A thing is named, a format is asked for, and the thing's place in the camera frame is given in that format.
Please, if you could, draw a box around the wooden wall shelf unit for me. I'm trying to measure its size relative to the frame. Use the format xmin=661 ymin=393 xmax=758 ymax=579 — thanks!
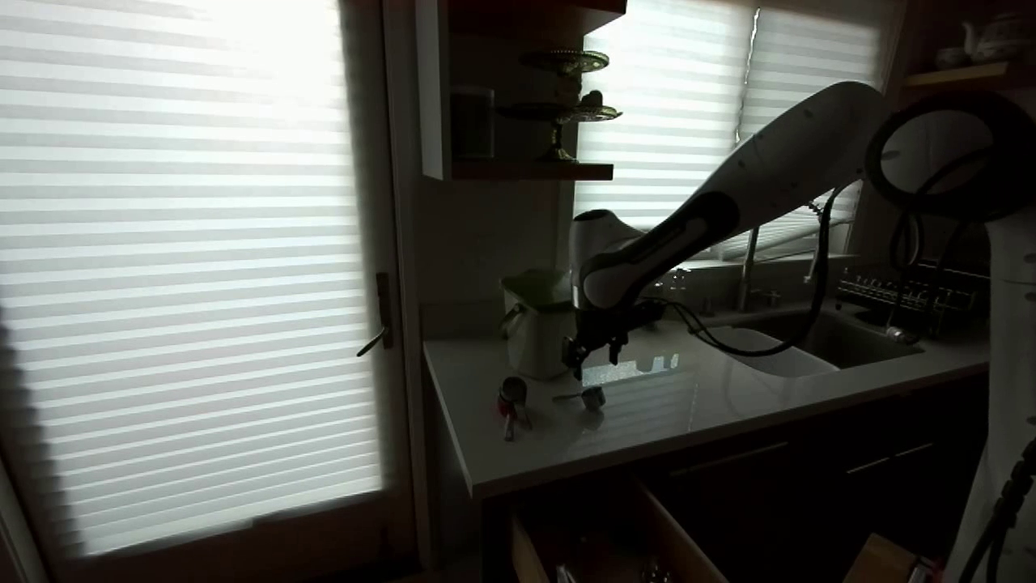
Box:
xmin=413 ymin=0 xmax=630 ymax=183

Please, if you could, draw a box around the small wooden wall shelf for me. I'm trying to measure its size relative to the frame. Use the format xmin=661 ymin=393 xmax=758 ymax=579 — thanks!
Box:
xmin=901 ymin=58 xmax=1020 ymax=92

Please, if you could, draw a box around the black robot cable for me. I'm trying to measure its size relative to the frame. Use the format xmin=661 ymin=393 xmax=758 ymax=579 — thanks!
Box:
xmin=662 ymin=178 xmax=848 ymax=364

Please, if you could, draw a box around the kitchen sink basin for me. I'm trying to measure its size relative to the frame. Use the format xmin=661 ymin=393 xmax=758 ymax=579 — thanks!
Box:
xmin=741 ymin=305 xmax=921 ymax=372

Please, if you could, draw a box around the grey square container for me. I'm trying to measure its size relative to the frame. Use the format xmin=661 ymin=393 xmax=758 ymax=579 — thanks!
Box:
xmin=447 ymin=83 xmax=503 ymax=164

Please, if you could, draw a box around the white window blind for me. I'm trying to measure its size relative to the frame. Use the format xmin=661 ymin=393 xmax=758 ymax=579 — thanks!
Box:
xmin=568 ymin=0 xmax=883 ymax=265

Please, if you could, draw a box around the dark dish rack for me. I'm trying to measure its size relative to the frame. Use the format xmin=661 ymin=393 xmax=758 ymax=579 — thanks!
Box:
xmin=832 ymin=255 xmax=989 ymax=339

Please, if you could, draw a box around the black door handle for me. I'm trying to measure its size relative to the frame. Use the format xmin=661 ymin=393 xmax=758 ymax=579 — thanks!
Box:
xmin=352 ymin=269 xmax=399 ymax=358

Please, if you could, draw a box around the white door blind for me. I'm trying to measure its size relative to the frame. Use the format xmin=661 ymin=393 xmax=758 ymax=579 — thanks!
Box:
xmin=0 ymin=0 xmax=389 ymax=560

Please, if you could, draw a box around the chrome gooseneck faucet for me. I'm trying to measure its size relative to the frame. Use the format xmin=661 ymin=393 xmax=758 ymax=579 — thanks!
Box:
xmin=735 ymin=199 xmax=830 ymax=316

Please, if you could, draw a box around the black tiered stand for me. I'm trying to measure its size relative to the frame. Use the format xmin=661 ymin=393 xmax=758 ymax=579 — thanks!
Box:
xmin=499 ymin=46 xmax=629 ymax=164

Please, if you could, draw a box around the white teapot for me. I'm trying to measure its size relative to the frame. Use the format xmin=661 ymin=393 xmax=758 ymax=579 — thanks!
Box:
xmin=932 ymin=12 xmax=1036 ymax=68

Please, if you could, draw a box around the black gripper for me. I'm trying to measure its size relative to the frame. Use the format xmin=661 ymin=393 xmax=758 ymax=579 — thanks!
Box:
xmin=558 ymin=305 xmax=662 ymax=381

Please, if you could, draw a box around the white bin with green lid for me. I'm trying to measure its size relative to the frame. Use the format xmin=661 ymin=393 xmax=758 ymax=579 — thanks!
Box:
xmin=499 ymin=265 xmax=582 ymax=381

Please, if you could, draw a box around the open wooden drawer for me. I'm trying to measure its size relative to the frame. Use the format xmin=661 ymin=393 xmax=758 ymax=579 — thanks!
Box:
xmin=506 ymin=475 xmax=727 ymax=583

